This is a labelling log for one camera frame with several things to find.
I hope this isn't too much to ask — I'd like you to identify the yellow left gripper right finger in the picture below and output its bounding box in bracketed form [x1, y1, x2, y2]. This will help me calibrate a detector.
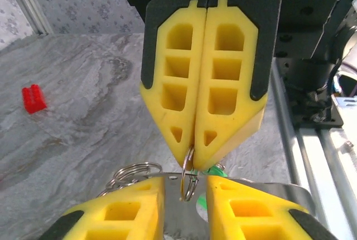
[205, 175, 340, 240]

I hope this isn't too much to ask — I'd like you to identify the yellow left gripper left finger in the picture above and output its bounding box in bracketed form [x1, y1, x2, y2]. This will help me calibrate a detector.
[38, 177, 167, 240]

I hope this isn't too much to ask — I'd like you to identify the clear plastic bag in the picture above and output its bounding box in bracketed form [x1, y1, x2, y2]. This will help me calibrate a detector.
[97, 145, 317, 240]

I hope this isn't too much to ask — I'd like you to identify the red toy brick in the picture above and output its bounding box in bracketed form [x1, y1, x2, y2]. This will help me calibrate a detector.
[21, 84, 48, 115]

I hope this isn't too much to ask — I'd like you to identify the aluminium mounting rail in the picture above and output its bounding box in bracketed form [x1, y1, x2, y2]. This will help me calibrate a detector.
[272, 58, 357, 240]

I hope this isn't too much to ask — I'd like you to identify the aluminium frame post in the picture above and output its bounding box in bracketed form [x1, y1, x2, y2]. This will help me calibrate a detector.
[2, 0, 55, 36]

